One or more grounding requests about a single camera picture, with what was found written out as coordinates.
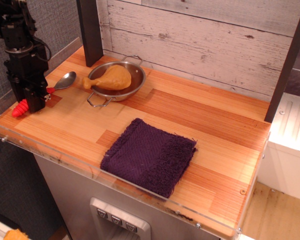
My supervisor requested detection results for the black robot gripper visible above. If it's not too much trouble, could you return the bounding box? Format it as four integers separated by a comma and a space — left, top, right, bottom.
4, 46, 49, 113

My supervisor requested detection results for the red handled metal spoon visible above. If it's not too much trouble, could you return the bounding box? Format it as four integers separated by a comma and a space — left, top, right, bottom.
12, 71, 77, 118

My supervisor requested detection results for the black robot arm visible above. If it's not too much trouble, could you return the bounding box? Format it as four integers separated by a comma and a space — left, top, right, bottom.
0, 0, 52, 113

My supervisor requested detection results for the clear acrylic table guard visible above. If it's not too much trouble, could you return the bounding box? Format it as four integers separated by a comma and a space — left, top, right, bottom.
0, 116, 270, 240

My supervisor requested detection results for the toy chicken drumstick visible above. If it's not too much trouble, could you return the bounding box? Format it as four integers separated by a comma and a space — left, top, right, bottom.
82, 64, 132, 91

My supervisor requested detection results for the grey toy fridge cabinet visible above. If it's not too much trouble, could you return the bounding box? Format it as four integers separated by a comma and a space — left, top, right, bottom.
35, 156, 217, 240

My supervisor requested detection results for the orange plush object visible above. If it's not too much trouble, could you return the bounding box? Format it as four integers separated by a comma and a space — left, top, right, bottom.
3, 229, 29, 240

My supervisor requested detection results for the purple folded towel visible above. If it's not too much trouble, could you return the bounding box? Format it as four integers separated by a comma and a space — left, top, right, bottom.
100, 118, 197, 198

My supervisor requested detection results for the silver dispenser button panel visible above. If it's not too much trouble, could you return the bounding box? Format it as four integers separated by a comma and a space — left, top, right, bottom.
89, 197, 152, 240

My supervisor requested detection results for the white toy sink counter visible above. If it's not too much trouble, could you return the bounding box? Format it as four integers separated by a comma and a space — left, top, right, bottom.
256, 37, 300, 203

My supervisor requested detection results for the steel bowl with handles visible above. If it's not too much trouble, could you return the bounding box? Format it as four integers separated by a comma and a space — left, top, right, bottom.
82, 55, 146, 107

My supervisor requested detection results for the dark left wooden post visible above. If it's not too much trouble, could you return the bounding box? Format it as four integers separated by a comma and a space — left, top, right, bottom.
76, 0, 104, 67

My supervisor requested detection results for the dark wooden post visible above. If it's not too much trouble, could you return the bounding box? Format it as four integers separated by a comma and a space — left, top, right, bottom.
76, 0, 104, 67
264, 19, 300, 123

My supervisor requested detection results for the dark right wooden post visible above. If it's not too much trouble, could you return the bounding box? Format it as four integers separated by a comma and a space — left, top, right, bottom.
264, 19, 300, 123

